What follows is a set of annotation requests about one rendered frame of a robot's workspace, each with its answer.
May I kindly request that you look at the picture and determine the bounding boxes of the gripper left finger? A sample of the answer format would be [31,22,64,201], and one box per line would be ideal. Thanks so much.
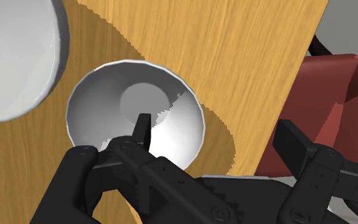
[29,113,242,224]

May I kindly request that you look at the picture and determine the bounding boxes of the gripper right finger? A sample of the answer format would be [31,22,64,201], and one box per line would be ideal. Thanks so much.
[272,119,358,224]

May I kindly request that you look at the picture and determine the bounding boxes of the small white bowl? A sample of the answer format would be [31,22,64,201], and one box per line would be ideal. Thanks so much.
[65,59,205,171]

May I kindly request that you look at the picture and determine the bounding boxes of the large white bowl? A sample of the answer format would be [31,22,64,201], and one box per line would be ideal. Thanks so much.
[0,0,71,123]

